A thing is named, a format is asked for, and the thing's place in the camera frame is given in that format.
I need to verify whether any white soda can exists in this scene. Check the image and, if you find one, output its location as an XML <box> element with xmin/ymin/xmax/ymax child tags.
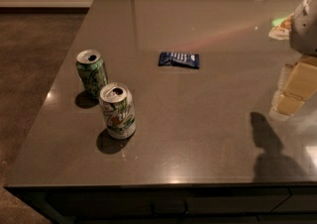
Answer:
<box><xmin>99</xmin><ymin>82</ymin><xmax>136</xmax><ymax>140</ymax></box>

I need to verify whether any blue rxbar wrapper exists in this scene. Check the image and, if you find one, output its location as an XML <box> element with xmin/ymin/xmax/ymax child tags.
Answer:
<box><xmin>158</xmin><ymin>52</ymin><xmax>200</xmax><ymax>69</ymax></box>

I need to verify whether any green soda can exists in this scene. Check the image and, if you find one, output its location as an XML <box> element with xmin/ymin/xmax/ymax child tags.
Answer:
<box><xmin>76</xmin><ymin>50</ymin><xmax>108</xmax><ymax>98</ymax></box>

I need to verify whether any dark cabinet drawer front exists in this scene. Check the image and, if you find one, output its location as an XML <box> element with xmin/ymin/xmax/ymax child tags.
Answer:
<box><xmin>19</xmin><ymin>186</ymin><xmax>317</xmax><ymax>224</ymax></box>

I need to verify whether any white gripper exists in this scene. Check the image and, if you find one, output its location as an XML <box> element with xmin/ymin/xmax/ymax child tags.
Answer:
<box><xmin>269</xmin><ymin>0</ymin><xmax>317</xmax><ymax>121</ymax></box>

